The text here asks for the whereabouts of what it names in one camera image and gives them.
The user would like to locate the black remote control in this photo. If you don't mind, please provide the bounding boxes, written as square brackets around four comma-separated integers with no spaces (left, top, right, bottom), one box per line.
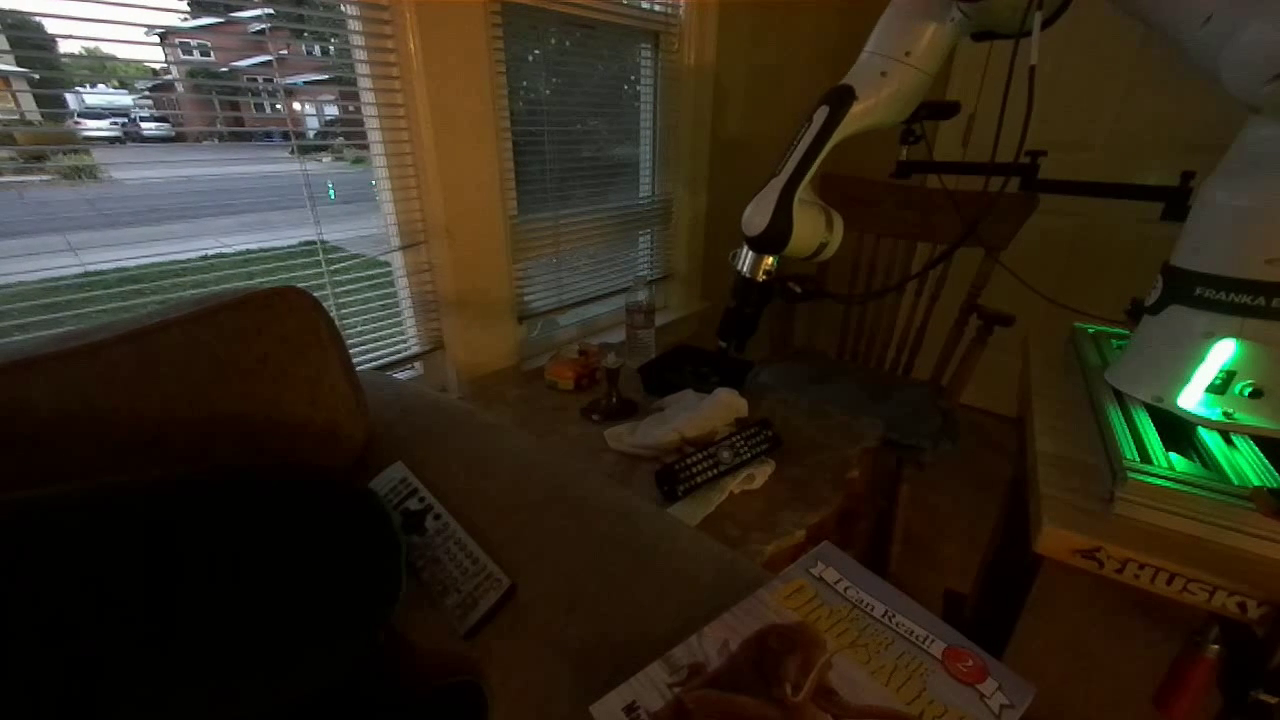
[654,417,784,504]

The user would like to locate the grey remote control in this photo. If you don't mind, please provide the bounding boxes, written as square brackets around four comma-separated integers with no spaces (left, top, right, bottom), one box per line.
[367,460,517,639]

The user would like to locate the grey sofa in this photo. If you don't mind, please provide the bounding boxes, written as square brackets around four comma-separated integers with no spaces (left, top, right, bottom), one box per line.
[0,285,773,720]

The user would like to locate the clear plastic water bottle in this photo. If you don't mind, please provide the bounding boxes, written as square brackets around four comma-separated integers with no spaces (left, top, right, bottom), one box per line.
[624,277,659,367]

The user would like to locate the orange toy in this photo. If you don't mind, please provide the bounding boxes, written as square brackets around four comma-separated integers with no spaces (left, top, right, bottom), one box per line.
[543,344,602,393]

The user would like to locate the red handled tool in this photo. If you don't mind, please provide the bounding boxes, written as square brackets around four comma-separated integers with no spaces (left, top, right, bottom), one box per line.
[1152,628,1229,717]

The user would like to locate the brown cushion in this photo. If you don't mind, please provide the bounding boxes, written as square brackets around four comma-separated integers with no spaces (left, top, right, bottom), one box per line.
[0,285,373,501]

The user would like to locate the window with blinds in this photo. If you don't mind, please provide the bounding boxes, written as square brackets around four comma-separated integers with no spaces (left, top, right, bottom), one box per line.
[488,0,685,323]
[0,0,443,373]

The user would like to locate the camera on mount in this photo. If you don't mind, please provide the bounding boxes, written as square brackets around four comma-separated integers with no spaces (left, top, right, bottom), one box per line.
[888,98,1198,224]

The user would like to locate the black container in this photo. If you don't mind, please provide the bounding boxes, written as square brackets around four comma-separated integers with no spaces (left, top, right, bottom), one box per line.
[637,343,753,398]

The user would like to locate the wooden chair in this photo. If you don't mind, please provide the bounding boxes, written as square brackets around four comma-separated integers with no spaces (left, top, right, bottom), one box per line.
[758,172,1043,456]

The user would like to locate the black cushion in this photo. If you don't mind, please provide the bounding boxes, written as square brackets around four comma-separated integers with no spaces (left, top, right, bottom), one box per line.
[0,475,491,720]

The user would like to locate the children's picture book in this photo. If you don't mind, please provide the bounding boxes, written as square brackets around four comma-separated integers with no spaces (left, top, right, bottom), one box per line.
[588,540,1038,720]

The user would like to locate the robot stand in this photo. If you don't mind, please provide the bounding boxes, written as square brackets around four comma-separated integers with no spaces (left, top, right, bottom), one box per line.
[1018,320,1280,626]

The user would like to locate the white cloth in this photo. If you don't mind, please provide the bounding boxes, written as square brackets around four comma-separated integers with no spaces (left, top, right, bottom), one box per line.
[603,387,750,460]
[667,457,778,527]

